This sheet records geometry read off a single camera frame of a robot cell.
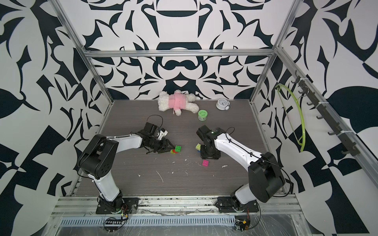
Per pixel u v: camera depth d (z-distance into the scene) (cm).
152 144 81
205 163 87
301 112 69
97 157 49
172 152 91
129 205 74
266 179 43
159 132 83
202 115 105
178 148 89
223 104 114
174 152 90
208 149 71
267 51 96
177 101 108
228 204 74
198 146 91
